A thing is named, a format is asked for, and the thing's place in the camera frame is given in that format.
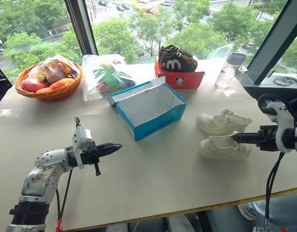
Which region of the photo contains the thin coiled grey cable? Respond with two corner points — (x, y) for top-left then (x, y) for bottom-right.
(273, 75), (294, 86)

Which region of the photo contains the white perforated child shoe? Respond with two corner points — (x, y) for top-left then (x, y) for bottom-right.
(198, 131), (253, 161)
(196, 108), (254, 136)

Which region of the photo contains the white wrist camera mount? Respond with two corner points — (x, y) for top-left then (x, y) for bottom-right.
(268, 101), (297, 154)
(71, 125), (94, 169)

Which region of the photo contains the orange wicker basket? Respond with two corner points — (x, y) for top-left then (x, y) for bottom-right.
(14, 62), (85, 102)

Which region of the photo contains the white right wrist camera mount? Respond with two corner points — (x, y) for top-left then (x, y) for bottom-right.
(268, 101), (297, 154)

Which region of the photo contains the clear bottle with purple lid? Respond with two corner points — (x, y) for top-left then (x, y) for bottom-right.
(215, 52), (247, 90)

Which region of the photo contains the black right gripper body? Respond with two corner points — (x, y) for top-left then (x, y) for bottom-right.
(256, 125), (281, 153)

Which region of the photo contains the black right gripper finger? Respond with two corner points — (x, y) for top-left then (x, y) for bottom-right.
(232, 138), (260, 146)
(231, 131), (260, 140)

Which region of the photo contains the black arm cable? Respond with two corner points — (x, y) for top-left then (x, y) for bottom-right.
(55, 116), (82, 232)
(257, 94), (287, 232)

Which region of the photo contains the clear plastic toy wrapping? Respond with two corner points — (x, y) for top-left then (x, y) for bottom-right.
(27, 54), (79, 92)

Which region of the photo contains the white sneaker of bystander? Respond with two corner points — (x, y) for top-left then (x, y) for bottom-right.
(237, 202), (258, 221)

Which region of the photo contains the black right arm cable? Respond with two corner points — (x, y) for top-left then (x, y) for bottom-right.
(257, 94), (287, 232)

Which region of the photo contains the dark window frame pillar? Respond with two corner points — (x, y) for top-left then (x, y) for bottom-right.
(240, 0), (297, 86)
(63, 0), (99, 56)

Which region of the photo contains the pink plush toy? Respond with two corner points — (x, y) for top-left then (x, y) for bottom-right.
(20, 78), (50, 92)

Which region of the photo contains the orange plush toy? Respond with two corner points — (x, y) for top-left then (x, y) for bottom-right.
(36, 77), (75, 93)

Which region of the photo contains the green plastic toy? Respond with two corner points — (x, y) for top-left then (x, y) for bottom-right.
(92, 63), (120, 88)

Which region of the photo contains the grey unicorn plush toy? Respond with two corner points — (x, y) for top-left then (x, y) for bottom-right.
(43, 64), (67, 85)

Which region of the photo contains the black table leg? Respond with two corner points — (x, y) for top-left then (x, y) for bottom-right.
(193, 209), (212, 232)

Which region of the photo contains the perforated metal plate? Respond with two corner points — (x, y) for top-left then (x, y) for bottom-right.
(234, 67), (248, 81)

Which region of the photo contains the red shoe box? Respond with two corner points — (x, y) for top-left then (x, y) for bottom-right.
(154, 59), (205, 90)

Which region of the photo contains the brown shoe with white logo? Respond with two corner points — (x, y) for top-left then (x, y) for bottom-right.
(158, 51), (198, 73)
(158, 44), (194, 59)

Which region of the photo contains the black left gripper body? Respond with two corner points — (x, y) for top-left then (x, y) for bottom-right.
(80, 142), (102, 177)

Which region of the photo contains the grey rounded shape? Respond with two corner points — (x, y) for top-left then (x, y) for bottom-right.
(164, 214), (195, 232)

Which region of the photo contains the blue shoe box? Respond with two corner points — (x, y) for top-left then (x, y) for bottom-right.
(106, 80), (188, 142)

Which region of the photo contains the clear plastic bag of toys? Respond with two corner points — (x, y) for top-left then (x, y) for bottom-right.
(81, 54), (137, 102)

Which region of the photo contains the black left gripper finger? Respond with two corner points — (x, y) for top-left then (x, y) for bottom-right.
(96, 143), (123, 152)
(97, 147), (121, 158)

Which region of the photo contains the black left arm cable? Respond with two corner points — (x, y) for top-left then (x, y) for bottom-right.
(55, 116), (82, 232)

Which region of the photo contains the blue jeans leg of bystander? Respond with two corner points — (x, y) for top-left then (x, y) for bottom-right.
(251, 190), (297, 232)

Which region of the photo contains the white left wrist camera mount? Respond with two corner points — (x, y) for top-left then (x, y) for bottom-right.
(71, 125), (94, 169)

